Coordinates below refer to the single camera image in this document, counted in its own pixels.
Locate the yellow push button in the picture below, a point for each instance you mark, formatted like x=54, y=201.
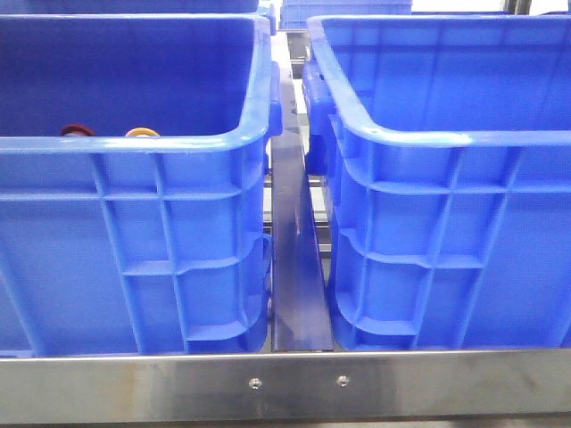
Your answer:
x=141, y=132

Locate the red push button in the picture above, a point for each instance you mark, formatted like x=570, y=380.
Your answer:
x=77, y=130

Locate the steel centre divider bar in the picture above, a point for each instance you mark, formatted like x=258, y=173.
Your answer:
x=301, y=320

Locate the right blue plastic bin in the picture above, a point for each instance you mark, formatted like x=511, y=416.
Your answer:
x=447, y=155

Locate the blue plastic bin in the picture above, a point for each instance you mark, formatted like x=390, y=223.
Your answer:
x=115, y=245
x=447, y=155

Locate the left blue plastic bin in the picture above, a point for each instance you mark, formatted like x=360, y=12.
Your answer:
x=115, y=245

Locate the back right blue bin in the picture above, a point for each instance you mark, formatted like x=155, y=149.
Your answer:
x=294, y=14

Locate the back left blue bin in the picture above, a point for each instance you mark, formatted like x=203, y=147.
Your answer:
x=65, y=7

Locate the steel front rail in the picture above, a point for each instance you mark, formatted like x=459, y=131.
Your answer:
x=314, y=386

